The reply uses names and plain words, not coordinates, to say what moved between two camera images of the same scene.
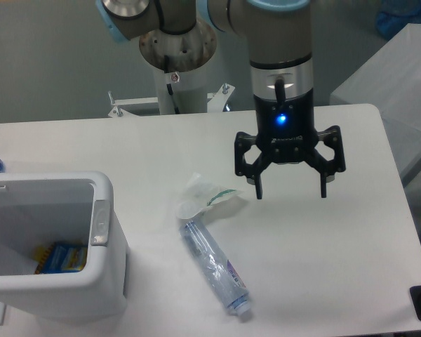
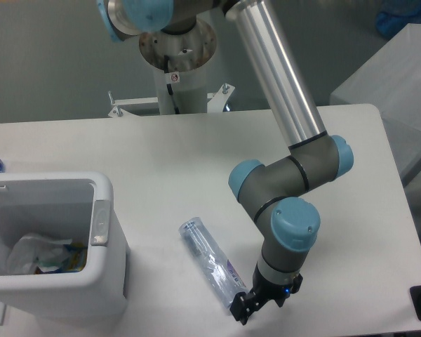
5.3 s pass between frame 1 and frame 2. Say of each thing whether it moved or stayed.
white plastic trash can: stayed
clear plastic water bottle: stayed
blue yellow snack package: stayed
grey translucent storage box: stayed
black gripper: moved
